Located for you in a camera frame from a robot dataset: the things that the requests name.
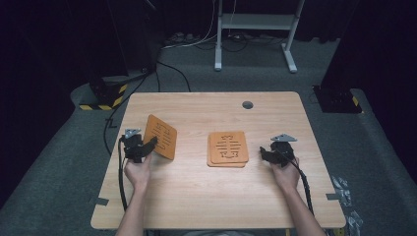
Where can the wooden coaster with cut-out pattern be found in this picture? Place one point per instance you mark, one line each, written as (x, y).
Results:
(226, 165)
(164, 137)
(229, 147)

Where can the white metal stand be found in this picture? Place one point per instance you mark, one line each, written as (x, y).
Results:
(255, 23)

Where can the black stand base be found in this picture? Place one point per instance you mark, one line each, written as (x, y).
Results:
(337, 100)

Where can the crumpled clear plastic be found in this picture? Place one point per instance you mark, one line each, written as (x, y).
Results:
(342, 191)

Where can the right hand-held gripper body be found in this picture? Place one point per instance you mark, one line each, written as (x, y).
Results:
(282, 149)

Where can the person's right hand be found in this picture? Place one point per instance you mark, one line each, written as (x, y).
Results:
(285, 177)

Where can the person's left hand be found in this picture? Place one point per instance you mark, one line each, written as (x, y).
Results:
(139, 173)

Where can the black stand with yellow-striped base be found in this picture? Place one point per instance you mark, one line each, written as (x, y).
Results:
(105, 95)

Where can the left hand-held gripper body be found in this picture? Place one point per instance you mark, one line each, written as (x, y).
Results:
(133, 146)

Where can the grey tape strip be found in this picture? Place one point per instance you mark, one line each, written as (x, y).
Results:
(102, 201)
(333, 196)

